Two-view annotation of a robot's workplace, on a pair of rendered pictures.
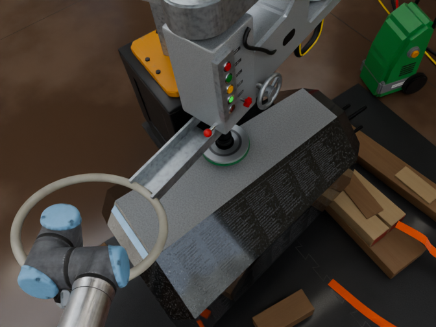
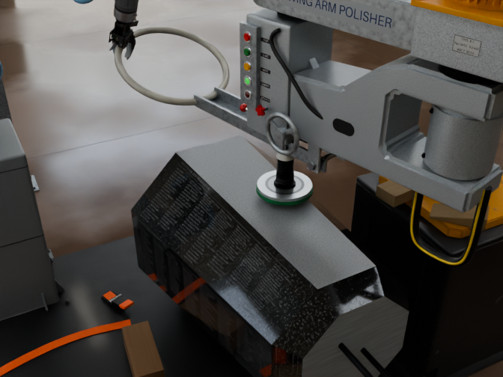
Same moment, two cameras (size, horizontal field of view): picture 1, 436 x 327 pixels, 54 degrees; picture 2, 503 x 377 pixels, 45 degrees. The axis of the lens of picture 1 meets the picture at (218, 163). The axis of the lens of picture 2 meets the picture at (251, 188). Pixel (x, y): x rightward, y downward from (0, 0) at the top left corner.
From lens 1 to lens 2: 2.23 m
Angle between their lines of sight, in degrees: 62
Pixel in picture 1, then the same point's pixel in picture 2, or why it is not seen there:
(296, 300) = (152, 361)
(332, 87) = not seen: outside the picture
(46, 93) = not seen: hidden behind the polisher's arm
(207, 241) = (186, 190)
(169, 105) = (366, 176)
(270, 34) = (316, 85)
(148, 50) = not seen: hidden behind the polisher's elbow
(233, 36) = (266, 20)
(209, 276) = (159, 206)
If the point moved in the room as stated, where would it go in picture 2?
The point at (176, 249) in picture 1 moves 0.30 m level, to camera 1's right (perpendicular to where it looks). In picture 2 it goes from (180, 166) to (175, 206)
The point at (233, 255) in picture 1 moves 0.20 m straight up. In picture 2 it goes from (173, 222) to (169, 180)
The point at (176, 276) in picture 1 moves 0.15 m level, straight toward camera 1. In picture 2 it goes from (162, 176) to (128, 185)
